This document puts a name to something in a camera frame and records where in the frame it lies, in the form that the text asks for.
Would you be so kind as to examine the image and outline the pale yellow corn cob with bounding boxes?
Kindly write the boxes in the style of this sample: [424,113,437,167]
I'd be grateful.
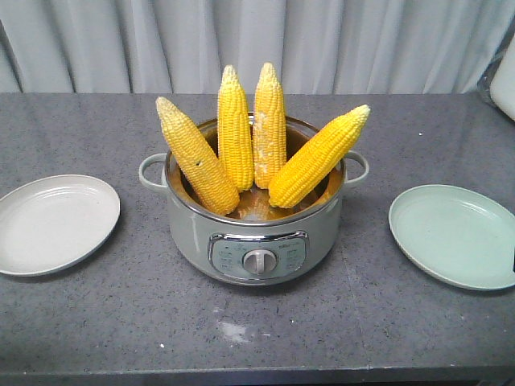
[155,96,240,216]

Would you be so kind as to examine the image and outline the bright yellow corn cob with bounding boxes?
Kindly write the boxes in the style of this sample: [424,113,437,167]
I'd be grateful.
[268,105,371,208]
[217,64,253,191]

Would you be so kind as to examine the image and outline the green round plate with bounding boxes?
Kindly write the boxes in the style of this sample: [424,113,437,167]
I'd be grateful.
[388,184,514,291]

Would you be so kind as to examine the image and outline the beige round plate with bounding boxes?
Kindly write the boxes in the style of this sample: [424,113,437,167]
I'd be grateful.
[1,175,121,277]

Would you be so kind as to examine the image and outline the white pleated curtain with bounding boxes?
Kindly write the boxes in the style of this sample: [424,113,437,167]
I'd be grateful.
[1,1,514,94]

